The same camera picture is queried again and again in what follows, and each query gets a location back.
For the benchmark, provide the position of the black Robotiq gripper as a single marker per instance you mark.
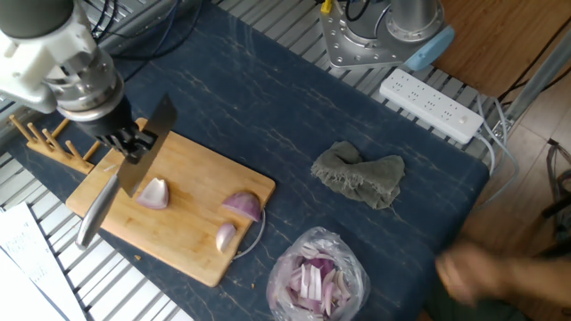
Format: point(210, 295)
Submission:
point(107, 120)

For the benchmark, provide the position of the steel cleaver knife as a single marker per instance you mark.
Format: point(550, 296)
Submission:
point(129, 180)

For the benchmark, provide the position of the pale red onion quarter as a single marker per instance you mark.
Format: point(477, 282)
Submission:
point(155, 196)

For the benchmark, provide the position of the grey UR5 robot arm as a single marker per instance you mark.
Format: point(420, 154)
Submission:
point(35, 13)

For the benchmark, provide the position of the person's bare hand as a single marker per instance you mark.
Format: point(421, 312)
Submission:
point(473, 274)

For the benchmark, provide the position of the wooden peg rack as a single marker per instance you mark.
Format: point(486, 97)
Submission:
point(53, 153)

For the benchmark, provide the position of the wooden cutting board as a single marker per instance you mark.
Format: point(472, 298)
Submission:
point(192, 232)

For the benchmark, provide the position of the purple skinned onion piece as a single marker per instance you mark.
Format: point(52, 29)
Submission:
point(243, 205)

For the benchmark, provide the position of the small pale onion wedge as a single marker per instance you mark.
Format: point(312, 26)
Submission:
point(224, 237)

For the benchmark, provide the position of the white paper sheet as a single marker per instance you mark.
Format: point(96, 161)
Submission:
point(22, 249)

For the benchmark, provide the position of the grey-green cloth rag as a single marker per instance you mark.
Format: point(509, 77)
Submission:
point(357, 178)

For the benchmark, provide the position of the plastic bag of onion slices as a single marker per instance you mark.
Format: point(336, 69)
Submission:
point(312, 285)

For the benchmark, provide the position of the small yellow clip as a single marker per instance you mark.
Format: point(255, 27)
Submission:
point(326, 6)

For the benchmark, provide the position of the white power strip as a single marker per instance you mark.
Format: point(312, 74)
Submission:
point(428, 104)

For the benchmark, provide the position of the dark green trouser leg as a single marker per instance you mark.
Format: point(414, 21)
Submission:
point(468, 312)

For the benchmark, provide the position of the swivel office chair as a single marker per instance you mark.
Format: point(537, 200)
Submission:
point(560, 178)

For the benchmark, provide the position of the aluminium frame bar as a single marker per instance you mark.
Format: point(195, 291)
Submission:
point(535, 80)
point(134, 31)

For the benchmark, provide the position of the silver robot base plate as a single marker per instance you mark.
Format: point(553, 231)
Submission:
point(352, 49)

